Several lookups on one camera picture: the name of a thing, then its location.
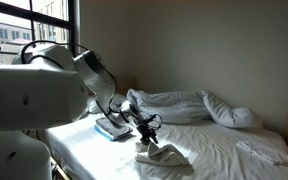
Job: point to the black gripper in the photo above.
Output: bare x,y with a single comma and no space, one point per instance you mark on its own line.
147,127

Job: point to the large white towel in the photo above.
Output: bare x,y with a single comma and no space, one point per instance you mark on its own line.
164,155

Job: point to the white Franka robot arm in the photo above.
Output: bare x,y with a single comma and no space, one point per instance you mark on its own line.
27,100

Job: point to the folded grey towel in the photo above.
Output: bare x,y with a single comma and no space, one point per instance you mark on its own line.
114,128

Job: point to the folded blue towel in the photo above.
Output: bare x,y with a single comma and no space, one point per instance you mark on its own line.
104,134

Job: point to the small folded white towel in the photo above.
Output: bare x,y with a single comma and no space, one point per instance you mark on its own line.
264,151

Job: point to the crumpled pale grey duvet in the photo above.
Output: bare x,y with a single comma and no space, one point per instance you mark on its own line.
174,106

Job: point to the mattress with white sheet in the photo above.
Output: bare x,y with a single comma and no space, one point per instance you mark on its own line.
224,150

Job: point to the pale building outside window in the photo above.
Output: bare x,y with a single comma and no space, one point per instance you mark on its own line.
7,33

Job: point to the dark window frame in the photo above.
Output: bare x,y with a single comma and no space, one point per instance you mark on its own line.
71,23

